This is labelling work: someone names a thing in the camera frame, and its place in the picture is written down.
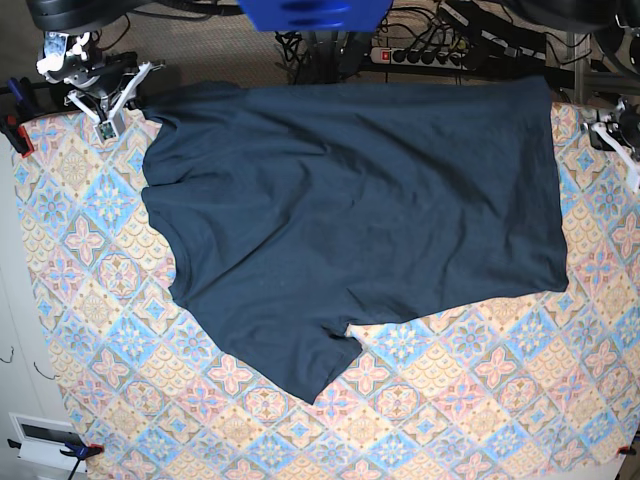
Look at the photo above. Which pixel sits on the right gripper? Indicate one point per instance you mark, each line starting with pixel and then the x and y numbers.
pixel 107 91

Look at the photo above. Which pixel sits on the white wall outlet box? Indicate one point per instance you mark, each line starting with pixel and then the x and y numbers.
pixel 41 441

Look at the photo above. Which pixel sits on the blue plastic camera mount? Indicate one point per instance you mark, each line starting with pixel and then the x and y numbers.
pixel 315 15

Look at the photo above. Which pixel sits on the orange right corner clamp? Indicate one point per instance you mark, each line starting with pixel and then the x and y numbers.
pixel 627 451

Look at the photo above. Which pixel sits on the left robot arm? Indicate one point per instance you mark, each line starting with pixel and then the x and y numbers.
pixel 616 32

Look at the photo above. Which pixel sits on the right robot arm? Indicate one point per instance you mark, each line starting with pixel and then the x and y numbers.
pixel 70 31

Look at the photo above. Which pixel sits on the white power strip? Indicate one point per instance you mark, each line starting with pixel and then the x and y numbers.
pixel 423 57

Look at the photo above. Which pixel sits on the dark blue t-shirt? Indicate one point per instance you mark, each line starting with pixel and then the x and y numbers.
pixel 295 212

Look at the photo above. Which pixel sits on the blue orange bottom clamp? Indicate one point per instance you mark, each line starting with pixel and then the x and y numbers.
pixel 75 452

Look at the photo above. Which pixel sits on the patterned tablecloth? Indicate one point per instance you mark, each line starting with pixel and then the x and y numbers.
pixel 501 389

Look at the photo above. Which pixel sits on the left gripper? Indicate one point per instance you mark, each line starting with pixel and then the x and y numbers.
pixel 617 130

